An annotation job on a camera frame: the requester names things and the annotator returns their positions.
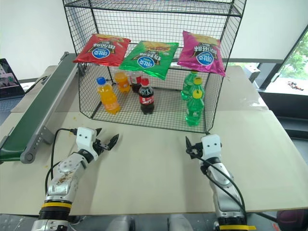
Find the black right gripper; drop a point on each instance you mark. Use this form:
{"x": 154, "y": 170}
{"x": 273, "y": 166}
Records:
{"x": 197, "y": 149}

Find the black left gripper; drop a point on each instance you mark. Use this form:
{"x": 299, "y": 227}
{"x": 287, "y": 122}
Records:
{"x": 99, "y": 146}

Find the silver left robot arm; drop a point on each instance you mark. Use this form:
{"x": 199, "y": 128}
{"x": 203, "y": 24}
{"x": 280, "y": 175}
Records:
{"x": 63, "y": 178}

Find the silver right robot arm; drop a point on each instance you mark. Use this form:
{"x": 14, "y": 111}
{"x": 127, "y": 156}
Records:
{"x": 222, "y": 183}

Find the orange soda bottle blue cap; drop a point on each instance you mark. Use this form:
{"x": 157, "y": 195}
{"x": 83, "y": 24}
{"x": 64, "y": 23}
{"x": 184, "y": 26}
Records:
{"x": 108, "y": 97}

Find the green soda bottle yellow cap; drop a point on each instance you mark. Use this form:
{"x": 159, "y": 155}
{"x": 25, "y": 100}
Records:
{"x": 198, "y": 84}
{"x": 195, "y": 108}

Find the cola bottle red cap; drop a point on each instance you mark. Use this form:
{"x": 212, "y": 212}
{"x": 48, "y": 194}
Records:
{"x": 136, "y": 83}
{"x": 146, "y": 98}

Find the red chips bag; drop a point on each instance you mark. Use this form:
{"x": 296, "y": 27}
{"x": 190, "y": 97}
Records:
{"x": 103, "y": 50}

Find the green chips bag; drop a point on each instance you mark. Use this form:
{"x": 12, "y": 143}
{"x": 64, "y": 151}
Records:
{"x": 150, "y": 60}

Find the magenta chips bag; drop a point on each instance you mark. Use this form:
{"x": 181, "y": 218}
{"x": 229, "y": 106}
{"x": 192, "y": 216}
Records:
{"x": 203, "y": 54}

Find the laptop screen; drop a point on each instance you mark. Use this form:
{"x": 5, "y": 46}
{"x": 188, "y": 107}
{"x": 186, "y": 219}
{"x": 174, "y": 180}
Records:
{"x": 8, "y": 80}

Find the small dark parts on sill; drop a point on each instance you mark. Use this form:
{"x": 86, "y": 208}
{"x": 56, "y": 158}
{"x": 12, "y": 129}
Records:
{"x": 294, "y": 84}

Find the dark purple round object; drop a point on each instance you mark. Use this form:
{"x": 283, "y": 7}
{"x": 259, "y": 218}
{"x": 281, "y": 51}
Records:
{"x": 294, "y": 220}

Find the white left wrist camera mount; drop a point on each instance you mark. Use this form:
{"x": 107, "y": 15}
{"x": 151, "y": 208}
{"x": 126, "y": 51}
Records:
{"x": 85, "y": 142}

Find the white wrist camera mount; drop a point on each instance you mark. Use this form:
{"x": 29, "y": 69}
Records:
{"x": 211, "y": 147}
{"x": 85, "y": 142}

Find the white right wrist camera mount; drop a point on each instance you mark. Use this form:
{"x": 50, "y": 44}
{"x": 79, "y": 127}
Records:
{"x": 211, "y": 147}

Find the green conveyor belt grey frame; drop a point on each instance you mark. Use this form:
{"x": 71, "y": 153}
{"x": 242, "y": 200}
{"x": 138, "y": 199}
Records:
{"x": 38, "y": 108}

